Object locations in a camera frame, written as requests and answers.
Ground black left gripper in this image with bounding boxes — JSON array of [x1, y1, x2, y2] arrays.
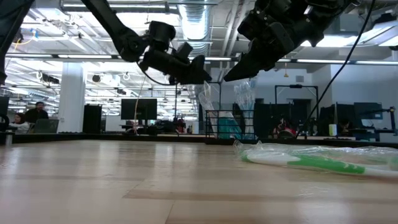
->
[[138, 51, 213, 85]]

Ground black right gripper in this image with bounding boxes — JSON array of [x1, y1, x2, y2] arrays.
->
[[223, 0, 324, 83]]

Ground blue monitor on arm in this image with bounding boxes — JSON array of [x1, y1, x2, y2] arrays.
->
[[353, 101, 398, 141]]

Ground black monitor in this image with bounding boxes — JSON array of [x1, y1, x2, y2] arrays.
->
[[120, 98, 158, 121]]

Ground black cabinet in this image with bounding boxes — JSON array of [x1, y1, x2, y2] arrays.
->
[[82, 104, 103, 134]]

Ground long ceiling light bar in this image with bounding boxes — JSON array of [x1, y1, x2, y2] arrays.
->
[[4, 52, 398, 65]]

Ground white pillar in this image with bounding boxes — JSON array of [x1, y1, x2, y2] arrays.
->
[[57, 62, 86, 134]]

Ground dark laptop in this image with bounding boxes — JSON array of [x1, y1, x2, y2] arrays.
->
[[33, 119, 60, 134]]

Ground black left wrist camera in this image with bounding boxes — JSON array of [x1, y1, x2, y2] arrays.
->
[[174, 42, 194, 62]]

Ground black rig frame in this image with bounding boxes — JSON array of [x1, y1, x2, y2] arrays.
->
[[274, 84, 320, 138], [174, 81, 222, 138]]

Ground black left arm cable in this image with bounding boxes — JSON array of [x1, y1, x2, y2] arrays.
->
[[136, 60, 175, 86]]

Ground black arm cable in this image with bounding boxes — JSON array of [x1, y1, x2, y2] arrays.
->
[[295, 0, 377, 138], [136, 60, 175, 86]]

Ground black wire mesh basket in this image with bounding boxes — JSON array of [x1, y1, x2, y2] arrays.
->
[[205, 109, 256, 140]]

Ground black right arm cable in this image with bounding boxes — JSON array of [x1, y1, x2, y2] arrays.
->
[[295, 0, 377, 138]]

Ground black aluminium table frame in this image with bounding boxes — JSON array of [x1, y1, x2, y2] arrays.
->
[[0, 132, 398, 147]]

